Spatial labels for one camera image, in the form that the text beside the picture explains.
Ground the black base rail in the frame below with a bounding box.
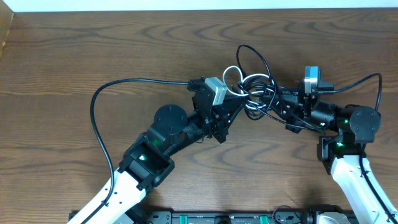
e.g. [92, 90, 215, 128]
[114, 205, 359, 224]

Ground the white usb cable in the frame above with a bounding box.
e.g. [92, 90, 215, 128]
[222, 65, 276, 110]

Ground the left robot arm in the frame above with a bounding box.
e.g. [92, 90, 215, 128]
[69, 78, 246, 223]

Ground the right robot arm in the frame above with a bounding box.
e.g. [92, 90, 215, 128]
[260, 90, 397, 223]

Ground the right camera black cable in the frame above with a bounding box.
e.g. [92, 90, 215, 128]
[317, 72, 383, 113]

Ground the black usb cable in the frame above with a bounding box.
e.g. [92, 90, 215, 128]
[235, 44, 326, 135]

